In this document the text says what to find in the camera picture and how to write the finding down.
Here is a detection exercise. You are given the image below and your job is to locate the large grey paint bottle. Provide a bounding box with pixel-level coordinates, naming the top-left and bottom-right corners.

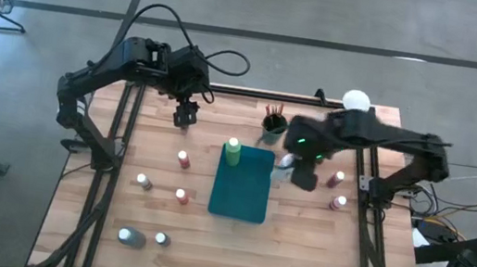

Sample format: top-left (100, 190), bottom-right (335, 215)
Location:
top-left (115, 224), bottom-right (149, 251)

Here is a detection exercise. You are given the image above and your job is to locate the white mushroom-shaped lamp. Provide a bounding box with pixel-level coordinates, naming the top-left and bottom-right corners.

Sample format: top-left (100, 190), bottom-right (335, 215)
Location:
top-left (340, 88), bottom-right (373, 114)

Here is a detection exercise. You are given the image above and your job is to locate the small red paint bottle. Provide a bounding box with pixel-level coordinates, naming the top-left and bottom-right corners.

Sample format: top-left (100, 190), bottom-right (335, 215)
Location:
top-left (175, 148), bottom-right (194, 171)

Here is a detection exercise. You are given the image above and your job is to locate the large green paint bottle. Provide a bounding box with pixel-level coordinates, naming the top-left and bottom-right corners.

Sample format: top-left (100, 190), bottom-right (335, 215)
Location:
top-left (221, 135), bottom-right (245, 169)

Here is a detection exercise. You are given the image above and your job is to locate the blue plastic bin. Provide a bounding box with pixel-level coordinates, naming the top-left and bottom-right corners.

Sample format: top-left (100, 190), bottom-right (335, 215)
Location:
top-left (207, 140), bottom-right (279, 226)

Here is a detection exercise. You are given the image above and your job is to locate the black aluminium rig frame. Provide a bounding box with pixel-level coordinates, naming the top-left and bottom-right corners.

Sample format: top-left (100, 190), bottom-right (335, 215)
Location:
top-left (25, 51), bottom-right (452, 267)

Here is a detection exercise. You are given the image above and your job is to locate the small blue paint bottle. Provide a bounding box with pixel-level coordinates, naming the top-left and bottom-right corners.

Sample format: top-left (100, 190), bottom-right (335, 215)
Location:
top-left (153, 231), bottom-right (173, 248)

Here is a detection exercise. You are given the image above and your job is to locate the dark green cup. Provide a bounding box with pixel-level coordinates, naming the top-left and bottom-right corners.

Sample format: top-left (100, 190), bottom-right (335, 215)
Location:
top-left (257, 110), bottom-right (292, 149)

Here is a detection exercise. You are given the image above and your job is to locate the black power strip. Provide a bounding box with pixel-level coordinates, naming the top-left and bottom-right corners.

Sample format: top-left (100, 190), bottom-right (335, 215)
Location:
top-left (410, 216), bottom-right (460, 245)

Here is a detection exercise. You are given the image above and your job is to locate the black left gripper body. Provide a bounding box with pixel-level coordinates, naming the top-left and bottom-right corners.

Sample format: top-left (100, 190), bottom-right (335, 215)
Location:
top-left (163, 71), bottom-right (210, 131)

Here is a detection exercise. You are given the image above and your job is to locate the small grey paint bottle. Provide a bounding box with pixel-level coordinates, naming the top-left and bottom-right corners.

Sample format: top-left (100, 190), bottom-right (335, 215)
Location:
top-left (134, 172), bottom-right (155, 193)

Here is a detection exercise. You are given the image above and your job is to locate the small pink paint bottle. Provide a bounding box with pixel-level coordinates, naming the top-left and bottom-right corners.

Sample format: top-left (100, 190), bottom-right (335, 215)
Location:
top-left (328, 194), bottom-right (348, 213)

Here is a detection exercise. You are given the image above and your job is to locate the grey metal mounting plate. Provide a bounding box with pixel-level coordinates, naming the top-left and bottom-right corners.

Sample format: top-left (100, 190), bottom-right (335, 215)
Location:
top-left (356, 173), bottom-right (375, 194)

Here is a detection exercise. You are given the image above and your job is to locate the small magenta paint bottle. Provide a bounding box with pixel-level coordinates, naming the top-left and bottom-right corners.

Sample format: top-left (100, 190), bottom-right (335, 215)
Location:
top-left (324, 168), bottom-right (346, 190)

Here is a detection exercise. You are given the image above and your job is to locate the small orange paint bottle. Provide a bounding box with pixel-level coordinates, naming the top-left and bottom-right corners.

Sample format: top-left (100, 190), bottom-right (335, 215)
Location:
top-left (173, 187), bottom-right (192, 207)

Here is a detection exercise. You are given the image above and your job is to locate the white paper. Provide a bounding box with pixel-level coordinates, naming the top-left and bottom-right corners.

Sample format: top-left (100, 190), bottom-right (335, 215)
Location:
top-left (408, 226), bottom-right (434, 250)

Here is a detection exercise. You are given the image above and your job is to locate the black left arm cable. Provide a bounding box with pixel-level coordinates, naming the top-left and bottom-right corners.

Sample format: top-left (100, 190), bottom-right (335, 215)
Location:
top-left (85, 0), bottom-right (258, 108)

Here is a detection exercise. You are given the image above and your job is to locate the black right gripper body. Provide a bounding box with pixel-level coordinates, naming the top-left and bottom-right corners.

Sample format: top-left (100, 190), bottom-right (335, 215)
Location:
top-left (286, 157), bottom-right (324, 196)

